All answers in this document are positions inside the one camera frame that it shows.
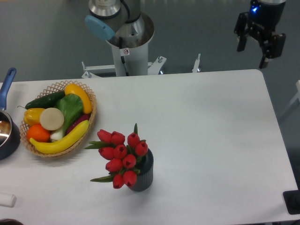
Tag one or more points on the green cucumber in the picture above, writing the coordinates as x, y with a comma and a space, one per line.
46, 101

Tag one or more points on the blue handled saucepan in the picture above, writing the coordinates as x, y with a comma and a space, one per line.
9, 131

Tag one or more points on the white metal base frame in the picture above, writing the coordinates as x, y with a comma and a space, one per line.
154, 68

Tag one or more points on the beige round disc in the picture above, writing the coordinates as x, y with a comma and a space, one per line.
51, 119

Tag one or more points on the white cylinder object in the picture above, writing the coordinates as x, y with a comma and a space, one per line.
7, 200

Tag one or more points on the dark ribbed vase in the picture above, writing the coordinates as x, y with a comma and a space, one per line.
145, 177

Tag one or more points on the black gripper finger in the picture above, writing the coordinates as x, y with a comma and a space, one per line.
241, 31
271, 48

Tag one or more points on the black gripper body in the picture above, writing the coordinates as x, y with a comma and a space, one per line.
263, 17

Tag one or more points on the woven wicker basket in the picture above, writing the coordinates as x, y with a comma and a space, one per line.
56, 87

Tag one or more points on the black device at edge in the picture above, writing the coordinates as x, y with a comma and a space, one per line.
292, 201

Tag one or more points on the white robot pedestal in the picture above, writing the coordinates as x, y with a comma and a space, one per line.
130, 61

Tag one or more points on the red tulip bouquet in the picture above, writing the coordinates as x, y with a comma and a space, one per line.
123, 155

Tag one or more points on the orange fruit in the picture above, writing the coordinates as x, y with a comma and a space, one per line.
38, 133

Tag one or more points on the yellow squash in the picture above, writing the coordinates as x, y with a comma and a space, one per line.
80, 92

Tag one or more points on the yellow bell pepper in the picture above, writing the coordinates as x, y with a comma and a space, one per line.
32, 116

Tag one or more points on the yellow banana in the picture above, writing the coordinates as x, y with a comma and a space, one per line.
64, 143

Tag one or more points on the purple eggplant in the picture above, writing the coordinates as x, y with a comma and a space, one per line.
79, 120

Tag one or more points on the dark hair of person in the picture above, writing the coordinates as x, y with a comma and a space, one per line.
8, 221

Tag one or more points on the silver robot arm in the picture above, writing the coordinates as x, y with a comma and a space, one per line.
122, 24

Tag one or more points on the green bok choy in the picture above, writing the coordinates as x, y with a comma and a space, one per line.
71, 106

